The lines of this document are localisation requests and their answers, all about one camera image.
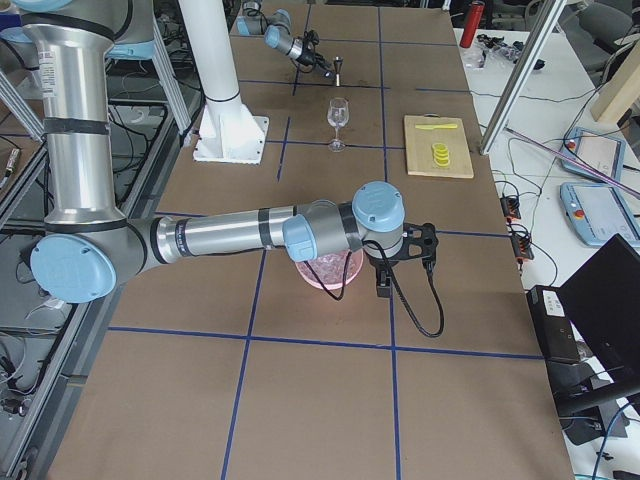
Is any aluminium frame post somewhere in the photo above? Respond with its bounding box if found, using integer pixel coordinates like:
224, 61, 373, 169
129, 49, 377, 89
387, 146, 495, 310
479, 0, 566, 155

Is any red bottle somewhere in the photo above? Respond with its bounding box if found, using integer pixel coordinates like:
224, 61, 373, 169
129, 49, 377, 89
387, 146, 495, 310
459, 0, 485, 49

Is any bamboo cutting board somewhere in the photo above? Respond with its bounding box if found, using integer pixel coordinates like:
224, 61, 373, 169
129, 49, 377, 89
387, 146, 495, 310
404, 115, 474, 179

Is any clear wine glass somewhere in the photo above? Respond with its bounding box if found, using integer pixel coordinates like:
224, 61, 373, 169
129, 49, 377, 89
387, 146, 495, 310
327, 97, 349, 152

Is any blue teach pendant near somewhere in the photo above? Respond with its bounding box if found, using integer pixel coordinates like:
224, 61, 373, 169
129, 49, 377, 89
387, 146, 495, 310
560, 182, 639, 248

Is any pink bowl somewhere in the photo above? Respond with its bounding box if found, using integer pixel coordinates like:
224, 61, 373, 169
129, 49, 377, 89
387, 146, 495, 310
295, 250, 364, 290

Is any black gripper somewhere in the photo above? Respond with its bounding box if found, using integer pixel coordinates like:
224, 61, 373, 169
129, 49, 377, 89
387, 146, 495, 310
390, 222, 438, 263
299, 43, 335, 79

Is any blue teach pendant far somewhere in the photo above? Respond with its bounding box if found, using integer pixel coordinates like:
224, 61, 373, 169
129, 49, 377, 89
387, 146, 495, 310
558, 127, 626, 181

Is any yellow plastic knife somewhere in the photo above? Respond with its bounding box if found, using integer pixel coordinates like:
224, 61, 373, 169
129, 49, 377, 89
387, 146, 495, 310
414, 123, 458, 131

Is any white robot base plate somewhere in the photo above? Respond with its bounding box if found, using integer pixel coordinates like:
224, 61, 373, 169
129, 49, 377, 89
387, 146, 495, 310
193, 113, 269, 165

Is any black box on table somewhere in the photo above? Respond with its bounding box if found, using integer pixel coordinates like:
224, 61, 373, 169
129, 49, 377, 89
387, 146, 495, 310
526, 285, 580, 365

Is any pile of clear ice cubes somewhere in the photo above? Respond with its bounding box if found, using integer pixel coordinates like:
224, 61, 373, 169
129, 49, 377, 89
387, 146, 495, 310
296, 250, 363, 283

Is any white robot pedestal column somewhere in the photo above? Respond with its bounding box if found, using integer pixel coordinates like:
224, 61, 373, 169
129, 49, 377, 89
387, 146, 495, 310
180, 0, 243, 130

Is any blue teach pendant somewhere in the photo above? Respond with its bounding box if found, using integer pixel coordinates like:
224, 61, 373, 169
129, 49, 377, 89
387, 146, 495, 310
560, 182, 639, 248
558, 127, 626, 181

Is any steel double jigger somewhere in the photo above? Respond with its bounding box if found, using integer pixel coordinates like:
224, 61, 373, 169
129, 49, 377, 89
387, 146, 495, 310
333, 56, 343, 87

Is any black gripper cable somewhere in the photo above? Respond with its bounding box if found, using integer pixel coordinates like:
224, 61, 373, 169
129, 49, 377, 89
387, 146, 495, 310
292, 29, 324, 76
299, 239, 446, 338

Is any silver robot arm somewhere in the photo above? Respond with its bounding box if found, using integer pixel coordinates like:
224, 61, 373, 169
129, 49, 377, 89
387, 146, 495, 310
236, 1, 342, 85
18, 1, 438, 303

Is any black monitor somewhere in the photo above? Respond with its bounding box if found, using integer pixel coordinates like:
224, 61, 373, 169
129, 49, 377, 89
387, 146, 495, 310
557, 234, 639, 416

